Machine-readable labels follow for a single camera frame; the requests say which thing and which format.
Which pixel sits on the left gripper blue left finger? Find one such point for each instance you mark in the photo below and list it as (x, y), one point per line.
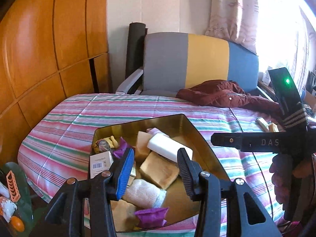
(120, 173)

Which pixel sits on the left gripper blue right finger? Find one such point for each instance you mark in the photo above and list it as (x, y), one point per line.
(189, 171)

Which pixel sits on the white sock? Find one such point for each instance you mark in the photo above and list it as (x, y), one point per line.
(144, 195)

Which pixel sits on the white cardboard box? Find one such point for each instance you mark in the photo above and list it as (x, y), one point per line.
(100, 162)

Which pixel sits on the purple snack packet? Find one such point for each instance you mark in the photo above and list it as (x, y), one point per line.
(151, 218)
(123, 146)

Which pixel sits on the small green white carton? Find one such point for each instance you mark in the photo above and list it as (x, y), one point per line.
(263, 124)

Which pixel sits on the white foam block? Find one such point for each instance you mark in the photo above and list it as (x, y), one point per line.
(167, 147)

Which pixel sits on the yellow sponge chunk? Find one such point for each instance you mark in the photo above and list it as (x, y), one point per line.
(273, 128)

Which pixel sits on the person's right hand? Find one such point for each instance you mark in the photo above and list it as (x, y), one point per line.
(280, 176)

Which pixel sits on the gold tray with maroon rim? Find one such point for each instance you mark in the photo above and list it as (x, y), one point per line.
(182, 212)

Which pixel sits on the tan sponge at edge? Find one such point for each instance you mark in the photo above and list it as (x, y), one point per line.
(123, 215)

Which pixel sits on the wooden side shelf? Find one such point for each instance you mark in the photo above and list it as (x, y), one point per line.
(271, 86)

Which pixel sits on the striped pink green bedspread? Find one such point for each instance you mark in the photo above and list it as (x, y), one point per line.
(58, 147)

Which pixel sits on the maroon puffer jacket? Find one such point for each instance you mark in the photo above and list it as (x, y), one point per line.
(227, 94)

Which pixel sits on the orange plastic rack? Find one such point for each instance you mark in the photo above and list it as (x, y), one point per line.
(13, 187)

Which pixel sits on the grey yellow blue chair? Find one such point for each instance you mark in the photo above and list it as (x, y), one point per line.
(173, 61)

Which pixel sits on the black rolled mat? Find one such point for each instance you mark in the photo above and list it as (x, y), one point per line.
(135, 47)

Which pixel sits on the pink patterned curtain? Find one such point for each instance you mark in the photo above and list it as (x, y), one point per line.
(235, 21)

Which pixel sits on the orange wooden wardrobe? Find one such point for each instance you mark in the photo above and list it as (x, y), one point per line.
(50, 50)

